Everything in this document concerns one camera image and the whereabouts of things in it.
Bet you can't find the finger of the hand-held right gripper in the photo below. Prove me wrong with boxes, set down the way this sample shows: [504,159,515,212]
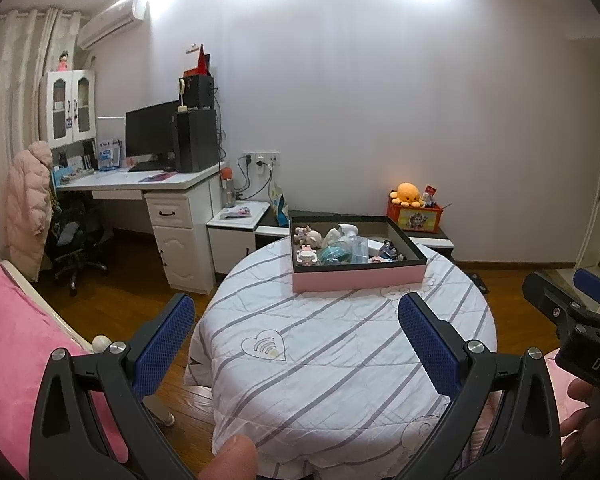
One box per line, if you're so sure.
[573,267,600,311]
[522,270,587,335]

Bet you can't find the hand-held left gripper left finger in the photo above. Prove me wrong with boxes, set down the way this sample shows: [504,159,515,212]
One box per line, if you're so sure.
[29,292,197,480]

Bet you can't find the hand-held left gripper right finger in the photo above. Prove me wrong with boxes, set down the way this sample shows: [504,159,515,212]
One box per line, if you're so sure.
[397,292,563,480]

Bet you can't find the pink box with black rim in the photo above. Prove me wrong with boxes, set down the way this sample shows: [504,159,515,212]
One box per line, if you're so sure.
[289,215,428,292]

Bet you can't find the teal toy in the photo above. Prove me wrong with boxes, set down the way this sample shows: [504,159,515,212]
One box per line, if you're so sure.
[320,242,351,265]

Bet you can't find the person's right hand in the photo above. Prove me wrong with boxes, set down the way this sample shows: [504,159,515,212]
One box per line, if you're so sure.
[559,377,600,467]

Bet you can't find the person's left hand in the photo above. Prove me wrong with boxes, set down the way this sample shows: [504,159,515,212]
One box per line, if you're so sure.
[214,435,259,480]

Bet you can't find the white slipper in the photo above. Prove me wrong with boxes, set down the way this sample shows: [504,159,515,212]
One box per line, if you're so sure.
[150,395,177,427]

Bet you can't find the white door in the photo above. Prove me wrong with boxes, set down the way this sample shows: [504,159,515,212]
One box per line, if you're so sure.
[575,95,600,273]

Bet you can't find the round table, striped cloth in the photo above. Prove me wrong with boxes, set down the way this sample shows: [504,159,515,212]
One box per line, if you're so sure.
[185,237,498,479]

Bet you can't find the white desk with drawers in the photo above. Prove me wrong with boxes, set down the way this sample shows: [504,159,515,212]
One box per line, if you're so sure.
[52,162,231,296]

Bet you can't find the orange storage crate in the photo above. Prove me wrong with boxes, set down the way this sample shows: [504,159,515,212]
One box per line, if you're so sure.
[386,200,448,234]

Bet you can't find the white side cabinet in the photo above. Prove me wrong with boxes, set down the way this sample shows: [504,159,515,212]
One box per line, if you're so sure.
[206,200,272,273]

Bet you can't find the black office chair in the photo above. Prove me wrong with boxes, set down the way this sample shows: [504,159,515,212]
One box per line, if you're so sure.
[45,195,108,297]

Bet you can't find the pink blanket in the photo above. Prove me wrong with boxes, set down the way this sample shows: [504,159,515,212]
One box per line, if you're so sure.
[0,249,131,466]

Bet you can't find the orange octopus plush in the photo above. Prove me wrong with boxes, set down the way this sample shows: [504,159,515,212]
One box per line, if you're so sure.
[390,182,426,208]

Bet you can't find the bottle with orange cap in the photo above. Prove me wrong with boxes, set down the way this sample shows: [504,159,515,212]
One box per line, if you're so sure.
[220,165,237,208]

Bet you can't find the blue paper bag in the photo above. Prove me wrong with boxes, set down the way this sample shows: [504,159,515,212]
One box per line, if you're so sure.
[270,184,291,226]

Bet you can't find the pink puffer jacket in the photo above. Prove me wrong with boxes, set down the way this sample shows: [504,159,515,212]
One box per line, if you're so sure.
[5,141,53,283]

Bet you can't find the blue and white boxes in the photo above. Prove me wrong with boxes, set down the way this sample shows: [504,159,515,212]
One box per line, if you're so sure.
[97,137,123,171]

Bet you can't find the black computer tower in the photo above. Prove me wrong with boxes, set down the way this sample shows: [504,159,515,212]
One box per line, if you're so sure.
[174,109,220,173]

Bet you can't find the black computer monitor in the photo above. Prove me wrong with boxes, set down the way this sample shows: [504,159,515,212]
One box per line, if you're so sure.
[125,100,181,166]

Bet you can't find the white glass-door cabinet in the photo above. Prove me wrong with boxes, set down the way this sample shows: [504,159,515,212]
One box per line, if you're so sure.
[39,70,98,150]

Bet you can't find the black speaker box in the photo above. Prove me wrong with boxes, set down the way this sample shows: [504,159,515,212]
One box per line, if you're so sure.
[182,75,216,110]

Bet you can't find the red triangular box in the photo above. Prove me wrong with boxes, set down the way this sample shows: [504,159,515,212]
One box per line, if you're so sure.
[185,44,212,77]

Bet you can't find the cream curtain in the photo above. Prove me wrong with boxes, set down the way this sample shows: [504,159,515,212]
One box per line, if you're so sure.
[0,7,86,261]

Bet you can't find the white air conditioner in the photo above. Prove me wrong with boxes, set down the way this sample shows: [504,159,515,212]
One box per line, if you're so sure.
[77,0,146,51]

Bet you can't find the white bed frame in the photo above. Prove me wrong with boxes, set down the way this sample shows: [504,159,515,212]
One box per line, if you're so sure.
[0,255,113,356]

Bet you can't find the black power cables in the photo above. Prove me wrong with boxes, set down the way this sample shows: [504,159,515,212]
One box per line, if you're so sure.
[236,155,276,203]

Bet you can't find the white wall outlet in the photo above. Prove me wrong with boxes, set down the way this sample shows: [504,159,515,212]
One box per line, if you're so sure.
[243,151,281,167]

